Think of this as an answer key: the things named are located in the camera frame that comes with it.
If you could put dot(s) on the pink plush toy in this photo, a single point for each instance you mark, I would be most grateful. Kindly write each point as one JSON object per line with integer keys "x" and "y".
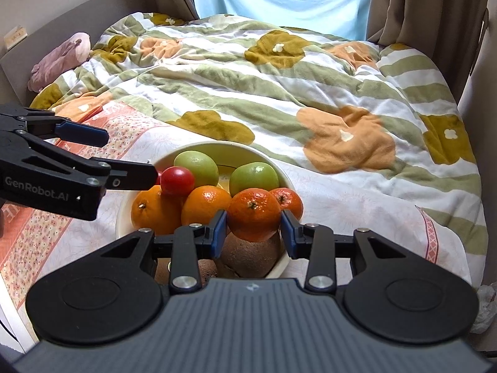
{"x": 62, "y": 58}

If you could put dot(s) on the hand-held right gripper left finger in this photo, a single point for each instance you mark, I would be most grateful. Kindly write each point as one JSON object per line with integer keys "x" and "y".
{"x": 219, "y": 228}

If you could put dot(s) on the green round fruit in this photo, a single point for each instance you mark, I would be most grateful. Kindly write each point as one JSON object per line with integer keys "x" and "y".
{"x": 196, "y": 167}
{"x": 252, "y": 178}

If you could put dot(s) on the white plastic bag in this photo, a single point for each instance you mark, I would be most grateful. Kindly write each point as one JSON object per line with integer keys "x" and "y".
{"x": 485, "y": 307}

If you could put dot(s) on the cream duck print bowl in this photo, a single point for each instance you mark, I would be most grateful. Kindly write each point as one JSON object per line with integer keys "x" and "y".
{"x": 223, "y": 153}

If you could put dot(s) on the striped floral blanket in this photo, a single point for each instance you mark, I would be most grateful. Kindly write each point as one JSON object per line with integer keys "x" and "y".
{"x": 271, "y": 85}

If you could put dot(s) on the plain brown kiwi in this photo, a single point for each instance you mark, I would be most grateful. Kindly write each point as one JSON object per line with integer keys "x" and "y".
{"x": 252, "y": 256}

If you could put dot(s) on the grey headboard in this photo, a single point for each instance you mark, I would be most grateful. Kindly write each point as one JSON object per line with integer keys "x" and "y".
{"x": 66, "y": 15}

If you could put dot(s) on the large orange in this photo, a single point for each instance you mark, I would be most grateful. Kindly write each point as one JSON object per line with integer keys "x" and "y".
{"x": 204, "y": 204}
{"x": 153, "y": 211}

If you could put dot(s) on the red cherry tomato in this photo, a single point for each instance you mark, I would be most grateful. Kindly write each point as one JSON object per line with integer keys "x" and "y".
{"x": 177, "y": 180}

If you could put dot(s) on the kiwi with green sticker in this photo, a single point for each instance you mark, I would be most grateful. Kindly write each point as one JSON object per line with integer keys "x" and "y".
{"x": 207, "y": 270}

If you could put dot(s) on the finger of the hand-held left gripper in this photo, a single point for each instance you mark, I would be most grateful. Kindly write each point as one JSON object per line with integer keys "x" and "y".
{"x": 83, "y": 134}
{"x": 132, "y": 176}

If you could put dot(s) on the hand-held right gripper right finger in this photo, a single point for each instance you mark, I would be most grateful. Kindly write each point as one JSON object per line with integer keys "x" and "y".
{"x": 289, "y": 230}

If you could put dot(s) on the small mandarin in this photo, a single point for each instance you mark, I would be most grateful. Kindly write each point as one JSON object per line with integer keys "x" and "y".
{"x": 291, "y": 202}
{"x": 254, "y": 215}

